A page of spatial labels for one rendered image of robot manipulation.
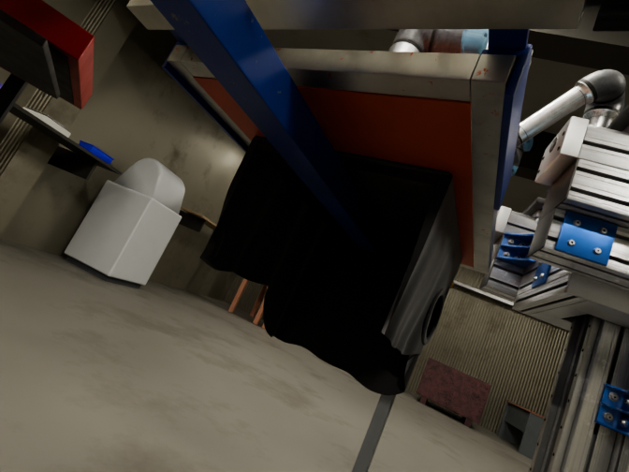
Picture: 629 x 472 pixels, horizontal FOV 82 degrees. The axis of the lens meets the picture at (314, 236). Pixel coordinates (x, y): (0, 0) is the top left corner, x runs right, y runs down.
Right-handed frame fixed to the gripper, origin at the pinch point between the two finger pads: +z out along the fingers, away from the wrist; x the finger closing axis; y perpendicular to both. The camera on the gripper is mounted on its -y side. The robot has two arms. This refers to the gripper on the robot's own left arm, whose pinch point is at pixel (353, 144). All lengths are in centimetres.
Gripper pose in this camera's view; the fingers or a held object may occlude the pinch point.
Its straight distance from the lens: 80.8
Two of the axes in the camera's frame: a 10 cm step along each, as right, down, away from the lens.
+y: 8.2, 2.9, -4.9
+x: 3.8, 3.6, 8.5
